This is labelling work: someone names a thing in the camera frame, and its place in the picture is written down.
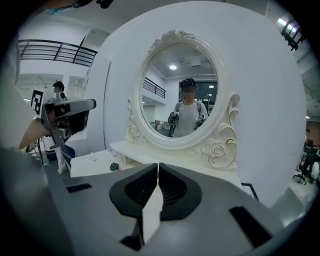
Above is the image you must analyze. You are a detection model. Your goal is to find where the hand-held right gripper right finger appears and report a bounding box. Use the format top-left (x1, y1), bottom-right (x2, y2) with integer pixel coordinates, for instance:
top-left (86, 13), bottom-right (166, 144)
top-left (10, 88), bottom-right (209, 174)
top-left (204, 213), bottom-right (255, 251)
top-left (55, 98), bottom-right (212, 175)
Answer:
top-left (144, 161), bottom-right (286, 256)

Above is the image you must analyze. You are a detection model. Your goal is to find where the person's left hand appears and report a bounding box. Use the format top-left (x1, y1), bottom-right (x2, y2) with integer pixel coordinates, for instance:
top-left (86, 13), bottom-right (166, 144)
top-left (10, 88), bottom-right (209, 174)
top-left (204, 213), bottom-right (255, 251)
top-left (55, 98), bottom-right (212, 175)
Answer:
top-left (48, 109), bottom-right (61, 126)

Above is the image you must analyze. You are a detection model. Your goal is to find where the dark blue padded stool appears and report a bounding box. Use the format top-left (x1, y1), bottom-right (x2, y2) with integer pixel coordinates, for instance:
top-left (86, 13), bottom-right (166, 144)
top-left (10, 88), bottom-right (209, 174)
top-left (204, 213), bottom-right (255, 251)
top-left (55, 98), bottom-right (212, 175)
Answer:
top-left (45, 144), bottom-right (77, 166)

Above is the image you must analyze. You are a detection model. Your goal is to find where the oval mirror white ornate frame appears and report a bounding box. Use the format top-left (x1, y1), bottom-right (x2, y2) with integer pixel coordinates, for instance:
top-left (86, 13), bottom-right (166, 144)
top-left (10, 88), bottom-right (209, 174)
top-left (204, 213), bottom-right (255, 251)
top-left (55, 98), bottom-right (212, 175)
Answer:
top-left (124, 29), bottom-right (241, 170)

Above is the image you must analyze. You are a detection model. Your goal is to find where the person's left forearm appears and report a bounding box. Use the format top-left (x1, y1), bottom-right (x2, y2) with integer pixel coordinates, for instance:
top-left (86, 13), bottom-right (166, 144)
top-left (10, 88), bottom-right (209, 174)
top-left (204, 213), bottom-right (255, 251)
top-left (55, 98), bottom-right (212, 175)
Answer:
top-left (18, 116), bottom-right (51, 151)

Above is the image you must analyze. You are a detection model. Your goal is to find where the white vanity dressing table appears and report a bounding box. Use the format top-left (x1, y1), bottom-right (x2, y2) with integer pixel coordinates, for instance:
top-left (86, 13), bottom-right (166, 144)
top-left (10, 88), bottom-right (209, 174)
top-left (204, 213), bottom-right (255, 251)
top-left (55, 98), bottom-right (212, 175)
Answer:
top-left (69, 139), bottom-right (254, 199)

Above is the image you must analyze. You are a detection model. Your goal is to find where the person's head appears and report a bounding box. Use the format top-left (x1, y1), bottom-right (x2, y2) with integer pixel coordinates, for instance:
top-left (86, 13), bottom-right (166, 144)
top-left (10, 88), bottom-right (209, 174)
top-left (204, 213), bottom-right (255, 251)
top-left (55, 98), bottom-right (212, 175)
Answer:
top-left (37, 0), bottom-right (86, 8)

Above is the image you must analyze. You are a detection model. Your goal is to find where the small white drawer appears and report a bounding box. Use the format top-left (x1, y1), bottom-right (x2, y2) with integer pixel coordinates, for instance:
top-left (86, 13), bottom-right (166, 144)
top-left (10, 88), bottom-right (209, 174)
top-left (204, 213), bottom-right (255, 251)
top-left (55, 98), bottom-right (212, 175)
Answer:
top-left (113, 151), bottom-right (129, 165)

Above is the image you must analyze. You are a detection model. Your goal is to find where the white printed paper sheet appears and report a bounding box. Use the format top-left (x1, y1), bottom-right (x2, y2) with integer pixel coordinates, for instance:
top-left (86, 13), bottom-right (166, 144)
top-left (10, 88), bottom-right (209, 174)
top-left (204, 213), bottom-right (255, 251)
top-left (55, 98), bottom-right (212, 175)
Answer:
top-left (82, 152), bottom-right (111, 166)

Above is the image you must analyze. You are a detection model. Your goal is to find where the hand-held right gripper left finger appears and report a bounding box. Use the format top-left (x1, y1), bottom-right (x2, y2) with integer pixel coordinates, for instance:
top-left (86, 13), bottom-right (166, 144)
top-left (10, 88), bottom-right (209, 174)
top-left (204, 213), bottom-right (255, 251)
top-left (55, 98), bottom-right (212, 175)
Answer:
top-left (45, 161), bottom-right (160, 256)

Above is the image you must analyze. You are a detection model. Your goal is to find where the black balcony railing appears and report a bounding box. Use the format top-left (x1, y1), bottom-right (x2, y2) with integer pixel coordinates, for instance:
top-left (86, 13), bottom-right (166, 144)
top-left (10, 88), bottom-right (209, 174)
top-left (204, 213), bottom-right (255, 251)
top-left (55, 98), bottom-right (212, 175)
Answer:
top-left (16, 38), bottom-right (99, 68)

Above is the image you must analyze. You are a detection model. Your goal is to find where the black framed picture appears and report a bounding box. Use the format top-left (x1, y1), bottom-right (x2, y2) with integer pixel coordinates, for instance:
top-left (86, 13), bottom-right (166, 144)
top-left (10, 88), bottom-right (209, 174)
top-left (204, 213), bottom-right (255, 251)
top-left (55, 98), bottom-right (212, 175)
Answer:
top-left (240, 182), bottom-right (260, 201)

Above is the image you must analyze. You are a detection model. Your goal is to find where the black office chair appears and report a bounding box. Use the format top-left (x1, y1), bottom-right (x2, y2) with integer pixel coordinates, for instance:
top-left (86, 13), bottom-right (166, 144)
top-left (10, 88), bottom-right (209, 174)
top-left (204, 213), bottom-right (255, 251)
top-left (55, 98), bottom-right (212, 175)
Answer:
top-left (293, 159), bottom-right (311, 186)

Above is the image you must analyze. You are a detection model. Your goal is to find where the person's grey shirt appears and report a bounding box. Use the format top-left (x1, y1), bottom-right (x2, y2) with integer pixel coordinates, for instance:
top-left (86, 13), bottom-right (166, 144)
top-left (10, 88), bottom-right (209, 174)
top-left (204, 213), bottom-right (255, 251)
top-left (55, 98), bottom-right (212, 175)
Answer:
top-left (0, 32), bottom-right (39, 151)

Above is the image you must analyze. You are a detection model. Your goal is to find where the teal hair clip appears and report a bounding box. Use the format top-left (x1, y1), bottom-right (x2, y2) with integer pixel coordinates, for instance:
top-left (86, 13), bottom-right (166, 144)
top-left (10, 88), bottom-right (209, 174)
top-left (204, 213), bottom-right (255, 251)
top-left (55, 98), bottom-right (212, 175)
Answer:
top-left (45, 5), bottom-right (74, 15)

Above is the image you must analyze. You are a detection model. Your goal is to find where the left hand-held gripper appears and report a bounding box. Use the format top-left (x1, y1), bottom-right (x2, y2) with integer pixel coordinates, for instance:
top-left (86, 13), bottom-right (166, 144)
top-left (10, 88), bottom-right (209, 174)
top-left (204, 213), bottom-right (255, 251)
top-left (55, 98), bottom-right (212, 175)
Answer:
top-left (30, 89), bottom-right (98, 151)

